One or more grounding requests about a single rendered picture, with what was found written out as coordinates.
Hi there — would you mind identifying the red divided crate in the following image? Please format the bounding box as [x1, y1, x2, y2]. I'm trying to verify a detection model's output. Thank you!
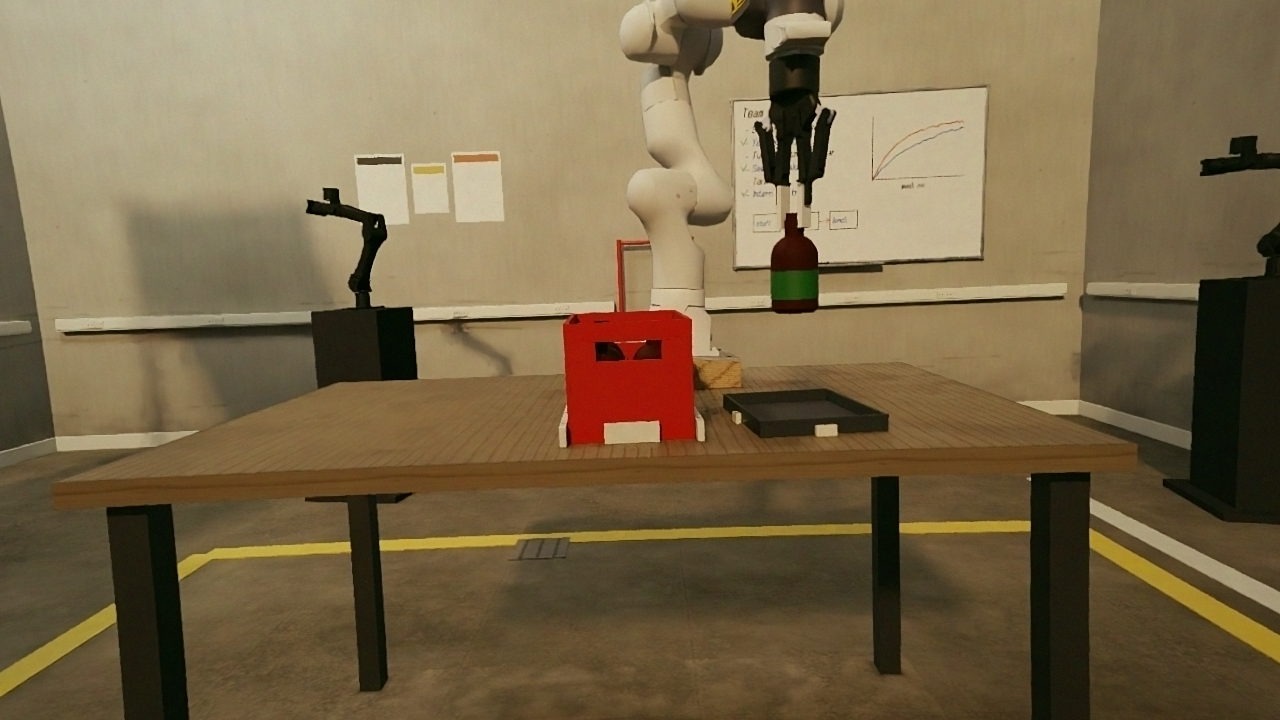
[563, 310, 695, 445]

